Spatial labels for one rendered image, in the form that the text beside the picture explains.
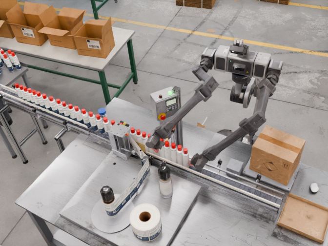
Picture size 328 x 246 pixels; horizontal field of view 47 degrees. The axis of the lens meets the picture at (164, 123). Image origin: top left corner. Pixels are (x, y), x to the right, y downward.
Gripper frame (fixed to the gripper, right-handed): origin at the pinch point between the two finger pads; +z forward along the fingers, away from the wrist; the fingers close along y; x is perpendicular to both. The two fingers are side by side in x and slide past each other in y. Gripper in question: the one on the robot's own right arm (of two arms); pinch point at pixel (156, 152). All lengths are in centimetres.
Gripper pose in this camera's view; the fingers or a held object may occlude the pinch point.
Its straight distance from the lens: 258.8
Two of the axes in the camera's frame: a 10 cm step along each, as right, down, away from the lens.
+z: 0.6, 7.1, 7.0
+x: 4.7, -6.4, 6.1
